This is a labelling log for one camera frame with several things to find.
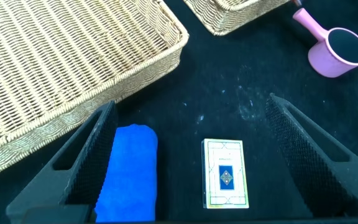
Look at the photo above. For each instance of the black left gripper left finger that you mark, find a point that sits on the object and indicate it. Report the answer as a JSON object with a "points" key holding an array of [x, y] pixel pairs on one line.
{"points": [[85, 165]]}

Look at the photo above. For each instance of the blue towel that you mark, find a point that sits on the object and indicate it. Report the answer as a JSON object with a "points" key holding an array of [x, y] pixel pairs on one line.
{"points": [[129, 174]]}

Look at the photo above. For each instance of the playing card box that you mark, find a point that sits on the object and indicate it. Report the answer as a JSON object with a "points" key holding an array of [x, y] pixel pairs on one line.
{"points": [[225, 174]]}

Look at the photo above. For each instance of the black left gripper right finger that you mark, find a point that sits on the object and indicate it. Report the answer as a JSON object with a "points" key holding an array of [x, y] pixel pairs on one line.
{"points": [[315, 168]]}

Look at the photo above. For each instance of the black table cloth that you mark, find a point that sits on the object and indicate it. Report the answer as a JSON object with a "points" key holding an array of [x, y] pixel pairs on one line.
{"points": [[222, 87]]}

